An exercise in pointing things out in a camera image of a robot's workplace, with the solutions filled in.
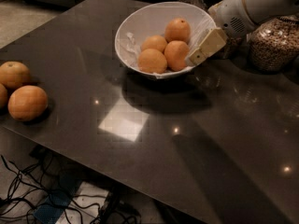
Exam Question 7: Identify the blue mat on floor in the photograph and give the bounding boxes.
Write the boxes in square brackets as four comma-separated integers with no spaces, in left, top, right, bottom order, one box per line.
[34,175,81,224]

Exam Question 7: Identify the black cables on floor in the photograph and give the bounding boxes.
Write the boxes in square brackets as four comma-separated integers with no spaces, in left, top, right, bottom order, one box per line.
[0,154,141,224]

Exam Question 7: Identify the glass jar of grains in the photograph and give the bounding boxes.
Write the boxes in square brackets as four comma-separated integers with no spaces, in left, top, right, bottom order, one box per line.
[249,15,299,73]

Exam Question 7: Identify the glass jar of nuts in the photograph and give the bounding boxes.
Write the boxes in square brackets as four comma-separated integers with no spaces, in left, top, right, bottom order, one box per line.
[215,37,244,59]

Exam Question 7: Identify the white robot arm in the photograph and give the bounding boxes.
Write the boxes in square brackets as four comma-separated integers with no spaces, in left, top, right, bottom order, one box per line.
[185,0,299,66]

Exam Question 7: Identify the large front orange on table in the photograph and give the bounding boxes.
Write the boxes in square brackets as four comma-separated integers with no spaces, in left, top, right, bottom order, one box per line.
[7,85,48,121]

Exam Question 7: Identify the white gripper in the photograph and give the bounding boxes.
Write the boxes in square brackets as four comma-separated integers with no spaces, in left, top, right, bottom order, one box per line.
[185,0,257,66]

